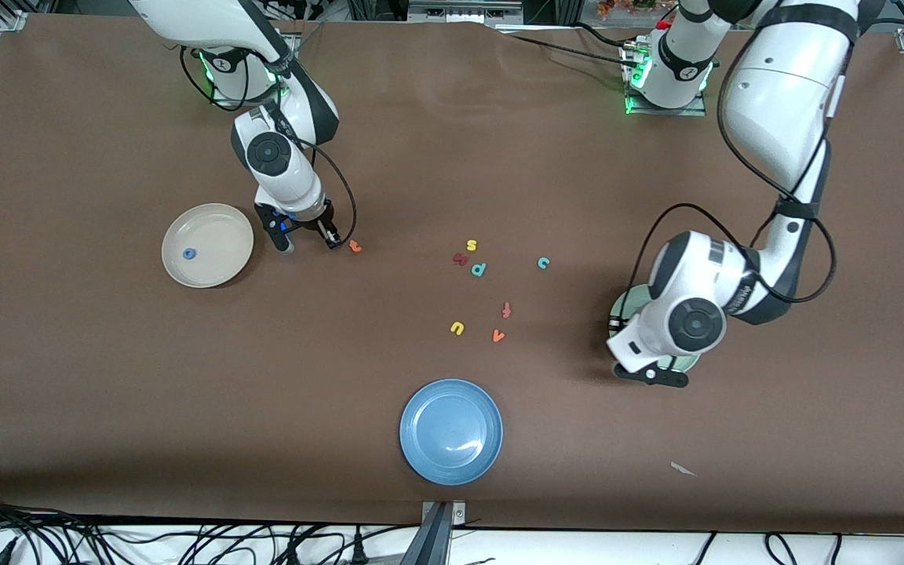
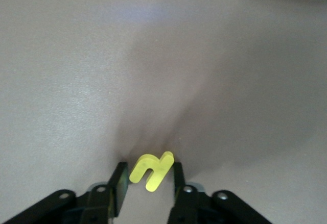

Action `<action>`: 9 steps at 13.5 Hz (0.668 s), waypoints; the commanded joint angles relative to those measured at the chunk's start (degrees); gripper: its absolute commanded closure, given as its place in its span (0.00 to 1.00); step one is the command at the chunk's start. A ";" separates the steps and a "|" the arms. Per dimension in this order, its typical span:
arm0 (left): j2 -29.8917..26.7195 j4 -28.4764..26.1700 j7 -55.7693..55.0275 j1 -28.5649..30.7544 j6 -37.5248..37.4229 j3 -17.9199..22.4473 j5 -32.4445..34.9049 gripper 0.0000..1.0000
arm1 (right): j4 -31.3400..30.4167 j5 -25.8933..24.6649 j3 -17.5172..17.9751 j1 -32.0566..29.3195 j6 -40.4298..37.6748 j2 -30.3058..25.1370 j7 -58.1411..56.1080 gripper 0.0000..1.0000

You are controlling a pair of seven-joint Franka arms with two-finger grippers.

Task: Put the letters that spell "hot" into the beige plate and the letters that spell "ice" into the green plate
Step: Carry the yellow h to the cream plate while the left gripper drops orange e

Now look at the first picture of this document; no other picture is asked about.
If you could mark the white paper scrap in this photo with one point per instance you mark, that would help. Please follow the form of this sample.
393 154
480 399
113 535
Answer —
682 468

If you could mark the teal foam letter p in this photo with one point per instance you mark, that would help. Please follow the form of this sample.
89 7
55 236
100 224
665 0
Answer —
479 269

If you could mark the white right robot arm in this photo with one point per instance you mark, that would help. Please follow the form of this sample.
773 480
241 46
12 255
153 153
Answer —
287 180

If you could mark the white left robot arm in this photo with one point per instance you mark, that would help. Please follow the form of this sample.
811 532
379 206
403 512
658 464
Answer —
781 102

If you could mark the light green plate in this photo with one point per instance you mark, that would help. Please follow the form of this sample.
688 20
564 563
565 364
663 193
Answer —
632 302

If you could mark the orange artificial leaves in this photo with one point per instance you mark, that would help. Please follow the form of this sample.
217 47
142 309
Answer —
625 8

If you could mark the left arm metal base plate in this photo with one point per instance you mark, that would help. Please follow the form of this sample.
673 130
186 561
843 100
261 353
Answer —
668 111

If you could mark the grey power strip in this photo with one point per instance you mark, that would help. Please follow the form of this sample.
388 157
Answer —
460 12

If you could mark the beige brown plate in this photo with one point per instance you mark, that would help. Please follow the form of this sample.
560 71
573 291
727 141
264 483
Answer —
216 235

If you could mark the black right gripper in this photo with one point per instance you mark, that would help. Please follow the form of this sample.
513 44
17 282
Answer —
317 225

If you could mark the blue plate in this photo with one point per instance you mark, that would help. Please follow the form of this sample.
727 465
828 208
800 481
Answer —
450 431

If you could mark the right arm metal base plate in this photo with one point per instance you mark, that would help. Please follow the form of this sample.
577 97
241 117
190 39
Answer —
220 100

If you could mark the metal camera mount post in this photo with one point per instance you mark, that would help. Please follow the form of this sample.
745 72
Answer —
438 537

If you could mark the black power plug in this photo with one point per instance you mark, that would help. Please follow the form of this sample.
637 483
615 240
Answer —
1 554
358 547
293 554

